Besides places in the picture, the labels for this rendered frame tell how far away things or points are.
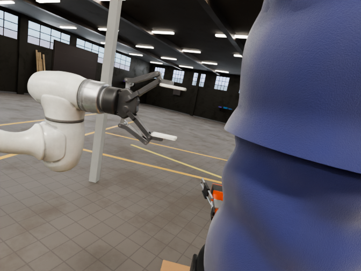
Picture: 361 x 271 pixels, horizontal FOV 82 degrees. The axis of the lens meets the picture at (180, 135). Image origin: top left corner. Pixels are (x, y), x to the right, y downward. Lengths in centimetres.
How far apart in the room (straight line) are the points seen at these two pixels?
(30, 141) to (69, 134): 9
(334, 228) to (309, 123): 11
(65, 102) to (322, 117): 56
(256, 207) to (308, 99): 13
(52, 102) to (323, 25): 59
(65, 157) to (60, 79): 22
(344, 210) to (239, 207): 11
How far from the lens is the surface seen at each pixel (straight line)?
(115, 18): 343
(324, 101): 23
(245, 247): 30
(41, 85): 66
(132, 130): 59
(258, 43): 28
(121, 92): 60
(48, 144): 65
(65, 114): 64
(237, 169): 28
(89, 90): 60
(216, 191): 95
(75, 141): 67
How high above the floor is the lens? 164
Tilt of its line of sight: 11 degrees down
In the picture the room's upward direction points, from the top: 11 degrees clockwise
